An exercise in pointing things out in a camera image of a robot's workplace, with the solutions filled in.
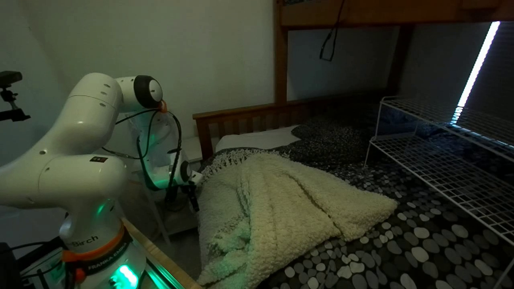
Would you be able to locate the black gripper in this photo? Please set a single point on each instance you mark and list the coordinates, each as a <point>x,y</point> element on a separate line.
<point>189,174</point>

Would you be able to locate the white fluffy fringed cloth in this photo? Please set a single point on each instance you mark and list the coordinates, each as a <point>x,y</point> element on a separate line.
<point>290,203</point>

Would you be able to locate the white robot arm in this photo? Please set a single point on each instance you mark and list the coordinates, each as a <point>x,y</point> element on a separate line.
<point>81,161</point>

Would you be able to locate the white mattress sheet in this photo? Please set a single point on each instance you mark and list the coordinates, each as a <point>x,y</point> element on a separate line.
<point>258,138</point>

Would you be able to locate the dark pebble print pillow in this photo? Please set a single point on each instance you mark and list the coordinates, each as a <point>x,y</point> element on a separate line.
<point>327,134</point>

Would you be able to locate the black pebble print duvet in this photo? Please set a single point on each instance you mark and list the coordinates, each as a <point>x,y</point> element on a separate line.
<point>428,235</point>

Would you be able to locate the dark window blind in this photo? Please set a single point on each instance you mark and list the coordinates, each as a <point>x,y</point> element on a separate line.
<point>482,69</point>

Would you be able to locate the wooden bunk bed frame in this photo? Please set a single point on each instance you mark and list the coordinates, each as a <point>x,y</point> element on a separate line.
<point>282,53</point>

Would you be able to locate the black camera stand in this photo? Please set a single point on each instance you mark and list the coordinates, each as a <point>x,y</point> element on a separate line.
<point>10,97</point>

